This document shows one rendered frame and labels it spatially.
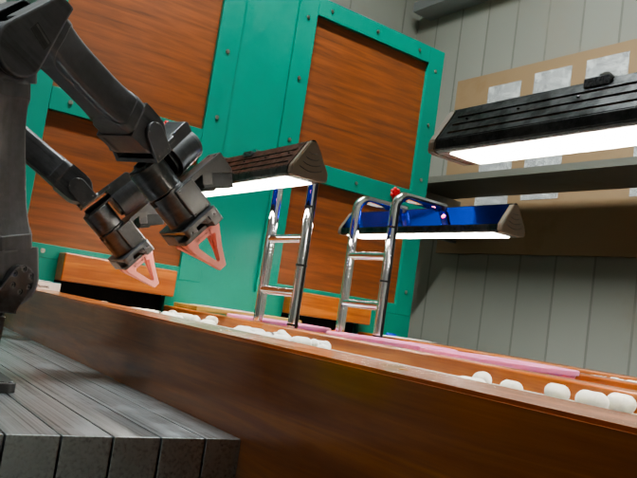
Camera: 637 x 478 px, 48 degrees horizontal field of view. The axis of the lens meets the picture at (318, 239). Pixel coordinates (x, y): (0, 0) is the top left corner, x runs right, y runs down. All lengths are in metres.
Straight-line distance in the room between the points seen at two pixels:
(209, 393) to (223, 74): 1.46
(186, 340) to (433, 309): 3.11
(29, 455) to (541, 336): 2.96
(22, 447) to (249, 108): 1.65
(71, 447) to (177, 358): 0.25
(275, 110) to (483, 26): 2.16
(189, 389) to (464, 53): 3.54
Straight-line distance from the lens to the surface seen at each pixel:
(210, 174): 1.14
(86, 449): 0.66
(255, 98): 2.19
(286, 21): 2.31
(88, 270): 1.88
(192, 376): 0.83
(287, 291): 1.58
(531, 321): 3.48
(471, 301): 3.72
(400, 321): 2.48
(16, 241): 0.91
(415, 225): 1.85
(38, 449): 0.65
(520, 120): 0.91
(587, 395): 0.84
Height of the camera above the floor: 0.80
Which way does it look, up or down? 6 degrees up
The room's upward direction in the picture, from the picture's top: 8 degrees clockwise
